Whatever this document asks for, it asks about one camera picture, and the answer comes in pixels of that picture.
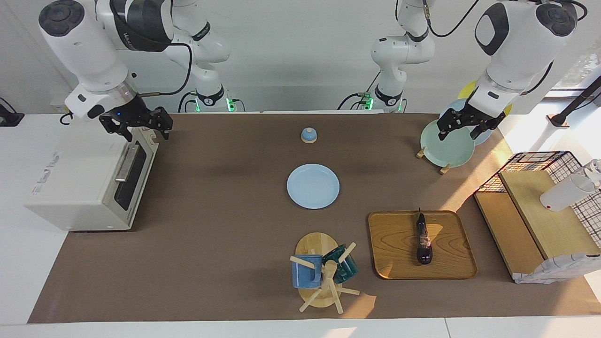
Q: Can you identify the toaster oven glass door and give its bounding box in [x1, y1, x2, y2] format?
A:
[110, 140, 159, 222]

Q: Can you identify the dark purple eggplant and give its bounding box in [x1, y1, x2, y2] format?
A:
[415, 208, 433, 265]

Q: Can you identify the white toaster oven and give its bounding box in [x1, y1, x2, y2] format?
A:
[24, 123, 160, 231]

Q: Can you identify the pale green racked plate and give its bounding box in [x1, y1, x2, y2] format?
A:
[420, 119, 476, 168]

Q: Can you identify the light blue racked plate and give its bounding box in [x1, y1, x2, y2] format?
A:
[439, 98, 494, 146]

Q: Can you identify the yellow racked plate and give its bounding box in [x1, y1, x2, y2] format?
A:
[458, 80, 513, 117]

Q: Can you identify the wooden plate rack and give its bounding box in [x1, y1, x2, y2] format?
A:
[416, 146, 452, 175]

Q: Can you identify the black tripod stand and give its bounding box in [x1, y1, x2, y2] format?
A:
[546, 75, 601, 128]

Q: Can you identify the white plastic cup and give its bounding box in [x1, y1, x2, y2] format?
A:
[540, 174, 598, 212]

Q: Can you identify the brown table mat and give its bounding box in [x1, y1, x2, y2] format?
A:
[27, 113, 601, 323]

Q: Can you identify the wooden step shelf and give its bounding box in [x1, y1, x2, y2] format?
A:
[473, 170, 601, 282]

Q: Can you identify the wooden serving tray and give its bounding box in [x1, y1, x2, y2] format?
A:
[368, 210, 478, 280]

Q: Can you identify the clear glass cup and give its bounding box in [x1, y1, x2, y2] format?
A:
[582, 159, 601, 188]

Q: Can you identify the white checked cloth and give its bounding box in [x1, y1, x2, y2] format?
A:
[513, 253, 601, 285]

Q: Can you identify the dark green ceramic mug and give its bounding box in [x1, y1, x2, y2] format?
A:
[322, 244, 359, 284]

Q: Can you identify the wooden mug tree stand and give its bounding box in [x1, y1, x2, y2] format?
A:
[289, 232, 361, 314]

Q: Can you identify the blue ceramic mug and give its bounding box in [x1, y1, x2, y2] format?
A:
[291, 254, 324, 289]

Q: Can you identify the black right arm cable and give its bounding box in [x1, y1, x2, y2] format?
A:
[112, 0, 194, 97]

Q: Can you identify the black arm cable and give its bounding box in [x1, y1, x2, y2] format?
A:
[422, 0, 588, 39]
[112, 0, 194, 97]

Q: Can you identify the black wire basket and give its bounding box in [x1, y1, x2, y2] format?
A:
[474, 151, 601, 249]

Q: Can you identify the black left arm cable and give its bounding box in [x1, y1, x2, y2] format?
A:
[422, 0, 588, 39]

